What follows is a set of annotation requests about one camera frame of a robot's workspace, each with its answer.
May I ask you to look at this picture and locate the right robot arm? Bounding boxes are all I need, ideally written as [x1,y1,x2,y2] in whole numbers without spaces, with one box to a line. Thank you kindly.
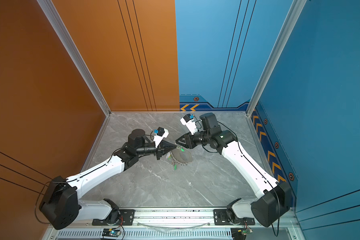
[176,113,292,227]

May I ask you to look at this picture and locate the aluminium corner post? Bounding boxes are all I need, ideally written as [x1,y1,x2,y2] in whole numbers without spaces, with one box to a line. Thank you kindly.
[246,0,307,117]
[37,0,112,117]

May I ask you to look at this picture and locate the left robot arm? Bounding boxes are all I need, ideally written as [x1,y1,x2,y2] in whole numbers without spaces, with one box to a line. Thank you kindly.
[39,128,177,230]

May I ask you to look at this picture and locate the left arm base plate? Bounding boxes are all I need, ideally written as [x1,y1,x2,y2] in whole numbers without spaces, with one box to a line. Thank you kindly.
[92,209,135,227]

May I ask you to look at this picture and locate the green circuit board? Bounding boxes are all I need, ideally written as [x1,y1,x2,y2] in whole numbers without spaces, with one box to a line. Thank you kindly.
[238,229,252,236]
[102,228,122,239]

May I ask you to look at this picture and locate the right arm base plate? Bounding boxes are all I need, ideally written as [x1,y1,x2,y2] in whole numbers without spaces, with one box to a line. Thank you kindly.
[213,209,255,226]

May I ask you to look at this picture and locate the grey metal key holder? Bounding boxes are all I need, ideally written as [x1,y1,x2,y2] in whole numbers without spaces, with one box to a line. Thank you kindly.
[167,148,193,170]

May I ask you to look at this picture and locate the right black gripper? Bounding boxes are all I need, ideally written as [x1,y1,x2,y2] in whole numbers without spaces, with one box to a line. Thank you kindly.
[175,130,212,150]

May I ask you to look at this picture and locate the aluminium front rail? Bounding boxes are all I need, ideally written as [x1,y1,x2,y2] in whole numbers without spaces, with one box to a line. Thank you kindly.
[42,207,305,240]

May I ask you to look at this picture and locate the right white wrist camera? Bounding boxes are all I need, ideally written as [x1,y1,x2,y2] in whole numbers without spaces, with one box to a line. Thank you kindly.
[181,114,199,135]

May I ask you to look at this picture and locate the right green circuit board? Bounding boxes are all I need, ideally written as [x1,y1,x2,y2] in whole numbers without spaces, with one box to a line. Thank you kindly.
[238,229,252,236]

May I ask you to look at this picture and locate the left aluminium corner post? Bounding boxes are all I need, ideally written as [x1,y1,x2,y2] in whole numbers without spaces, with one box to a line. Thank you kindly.
[37,0,112,117]

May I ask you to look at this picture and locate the right aluminium corner post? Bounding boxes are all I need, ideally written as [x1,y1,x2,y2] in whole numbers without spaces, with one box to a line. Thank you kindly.
[246,0,307,117]

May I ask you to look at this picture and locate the left green circuit board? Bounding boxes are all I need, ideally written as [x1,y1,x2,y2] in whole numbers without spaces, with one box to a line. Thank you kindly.
[102,228,122,239]

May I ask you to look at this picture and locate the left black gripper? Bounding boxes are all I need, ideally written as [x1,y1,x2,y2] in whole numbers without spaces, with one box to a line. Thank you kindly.
[135,140,177,161]

